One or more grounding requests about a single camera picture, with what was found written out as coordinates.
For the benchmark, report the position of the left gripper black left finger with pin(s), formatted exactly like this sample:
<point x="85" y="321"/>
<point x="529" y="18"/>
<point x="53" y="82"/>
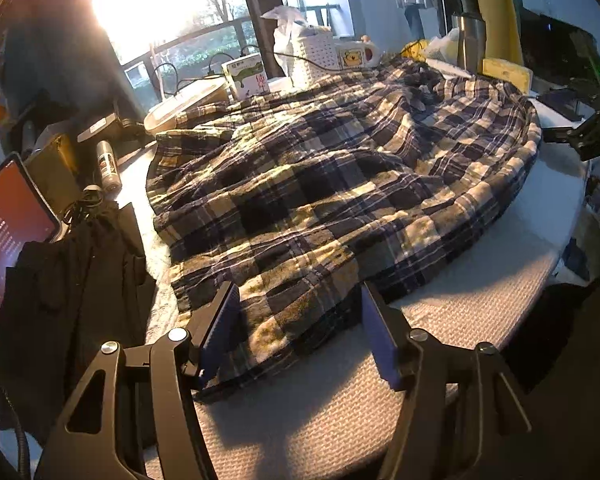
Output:
<point x="132" y="397"/>

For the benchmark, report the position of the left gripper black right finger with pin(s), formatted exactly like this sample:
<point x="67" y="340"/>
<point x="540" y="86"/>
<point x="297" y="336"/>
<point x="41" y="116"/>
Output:
<point x="460" y="405"/>

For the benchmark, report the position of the plaid flannel pants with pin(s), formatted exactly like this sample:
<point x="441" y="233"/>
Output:
<point x="340" y="179"/>

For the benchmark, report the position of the stainless steel tumbler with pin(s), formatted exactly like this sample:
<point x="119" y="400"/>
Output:
<point x="471" y="41"/>

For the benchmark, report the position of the white quilted table cloth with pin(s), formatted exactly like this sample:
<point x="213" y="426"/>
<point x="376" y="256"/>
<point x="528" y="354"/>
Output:
<point x="380" y="359"/>

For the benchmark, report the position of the black folded garment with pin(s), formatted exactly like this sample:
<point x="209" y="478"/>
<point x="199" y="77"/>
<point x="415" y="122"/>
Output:
<point x="62" y="301"/>

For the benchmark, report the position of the yellow plastic bag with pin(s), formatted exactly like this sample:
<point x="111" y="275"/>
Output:
<point x="416" y="50"/>

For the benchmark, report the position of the white bear mug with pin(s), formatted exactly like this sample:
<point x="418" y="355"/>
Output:
<point x="357" y="54"/>

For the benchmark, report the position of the tablet with red screen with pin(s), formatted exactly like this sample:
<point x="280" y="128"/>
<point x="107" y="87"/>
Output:
<point x="25" y="216"/>

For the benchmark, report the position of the small spray can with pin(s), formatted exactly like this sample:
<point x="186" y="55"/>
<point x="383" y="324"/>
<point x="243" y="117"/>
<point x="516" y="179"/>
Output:
<point x="108" y="169"/>

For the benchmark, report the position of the white perforated plastic basket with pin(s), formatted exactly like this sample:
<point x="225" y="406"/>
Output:
<point x="315" y="56"/>

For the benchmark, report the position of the black balcony railing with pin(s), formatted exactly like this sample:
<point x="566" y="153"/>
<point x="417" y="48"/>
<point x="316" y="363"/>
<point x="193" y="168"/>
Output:
<point x="167" y="69"/>

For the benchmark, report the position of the white plastic bag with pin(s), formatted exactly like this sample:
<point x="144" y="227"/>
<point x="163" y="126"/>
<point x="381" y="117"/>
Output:
<point x="288" y="21"/>

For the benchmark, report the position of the yellow lidded food container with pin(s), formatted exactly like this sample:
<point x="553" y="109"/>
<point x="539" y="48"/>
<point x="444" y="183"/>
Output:
<point x="164" y="116"/>

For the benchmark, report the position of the green white milk carton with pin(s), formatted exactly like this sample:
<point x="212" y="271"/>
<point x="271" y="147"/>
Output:
<point x="246" y="76"/>

